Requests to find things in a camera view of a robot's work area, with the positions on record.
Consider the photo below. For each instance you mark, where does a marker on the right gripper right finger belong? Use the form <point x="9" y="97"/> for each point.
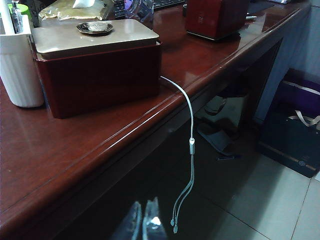
<point x="155" y="232"/>

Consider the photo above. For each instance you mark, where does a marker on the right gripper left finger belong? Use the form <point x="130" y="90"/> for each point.
<point x="137" y="225"/>

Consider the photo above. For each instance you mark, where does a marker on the white ribbed pen holder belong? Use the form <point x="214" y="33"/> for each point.
<point x="17" y="80"/>

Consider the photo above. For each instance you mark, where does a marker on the small blue object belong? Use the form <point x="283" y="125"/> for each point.
<point x="228" y="158"/>

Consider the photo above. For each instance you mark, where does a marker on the grey waste bin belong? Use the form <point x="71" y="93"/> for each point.
<point x="232" y="110"/>

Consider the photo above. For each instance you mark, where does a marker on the dark red wooden box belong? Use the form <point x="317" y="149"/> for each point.
<point x="100" y="82"/>

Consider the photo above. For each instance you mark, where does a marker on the black gift bag beige ribbon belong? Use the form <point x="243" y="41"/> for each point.
<point x="282" y="140"/>

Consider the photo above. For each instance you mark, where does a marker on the bronze ornamental dish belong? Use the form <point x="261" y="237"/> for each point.
<point x="95" y="27"/>

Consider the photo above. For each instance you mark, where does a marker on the purple bag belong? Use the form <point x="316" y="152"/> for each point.
<point x="302" y="92"/>

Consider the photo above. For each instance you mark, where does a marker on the clear plastic water bottle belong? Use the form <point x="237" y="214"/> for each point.
<point x="143" y="12"/>

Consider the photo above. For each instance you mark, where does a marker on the dark box with white logo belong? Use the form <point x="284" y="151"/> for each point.
<point x="215" y="17"/>

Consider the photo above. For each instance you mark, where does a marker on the black keyboard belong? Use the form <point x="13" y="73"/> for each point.
<point x="170" y="3"/>

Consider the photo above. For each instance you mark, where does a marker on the gold pack with black calligraphy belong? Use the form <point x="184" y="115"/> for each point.
<point x="65" y="12"/>

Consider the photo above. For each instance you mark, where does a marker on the clear jar with green lid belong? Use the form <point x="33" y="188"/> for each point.
<point x="24" y="10"/>

